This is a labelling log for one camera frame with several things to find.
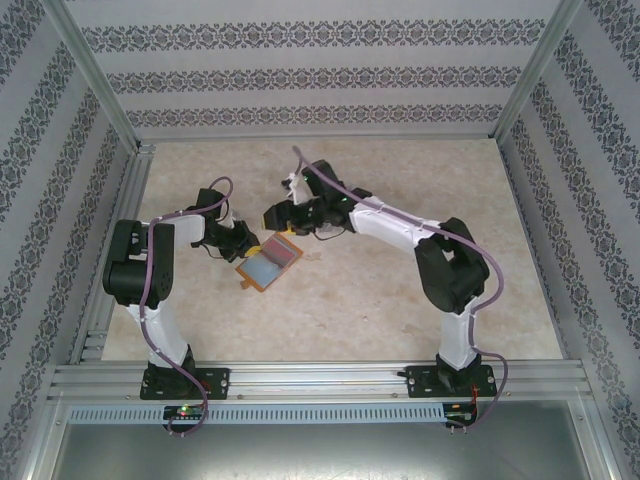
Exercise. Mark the grey credit card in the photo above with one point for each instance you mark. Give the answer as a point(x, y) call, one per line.
point(261, 270)

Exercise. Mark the orange card holder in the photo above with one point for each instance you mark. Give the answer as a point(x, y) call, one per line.
point(298, 253)

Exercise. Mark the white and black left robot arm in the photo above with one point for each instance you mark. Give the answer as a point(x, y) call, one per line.
point(160, 330)

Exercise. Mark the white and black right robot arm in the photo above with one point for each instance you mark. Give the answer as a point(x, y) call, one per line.
point(385, 222)

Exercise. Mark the small controller circuit board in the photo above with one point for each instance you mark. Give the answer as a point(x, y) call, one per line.
point(185, 412)
point(460, 415)

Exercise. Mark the grey sheet metal panel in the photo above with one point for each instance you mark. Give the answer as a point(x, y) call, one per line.
point(320, 450)

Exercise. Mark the thin aluminium frame bar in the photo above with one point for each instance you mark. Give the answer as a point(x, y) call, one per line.
point(320, 138)

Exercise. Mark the grooved aluminium side rail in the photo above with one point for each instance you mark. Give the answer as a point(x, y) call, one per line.
point(131, 200)

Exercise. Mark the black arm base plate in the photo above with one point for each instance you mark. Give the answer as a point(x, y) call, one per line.
point(220, 382)
point(417, 382)

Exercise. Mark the aluminium mounting rail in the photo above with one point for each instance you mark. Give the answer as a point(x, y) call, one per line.
point(315, 380)

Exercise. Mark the aluminium frame post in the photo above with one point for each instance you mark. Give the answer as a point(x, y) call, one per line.
point(536, 70)
point(93, 70)

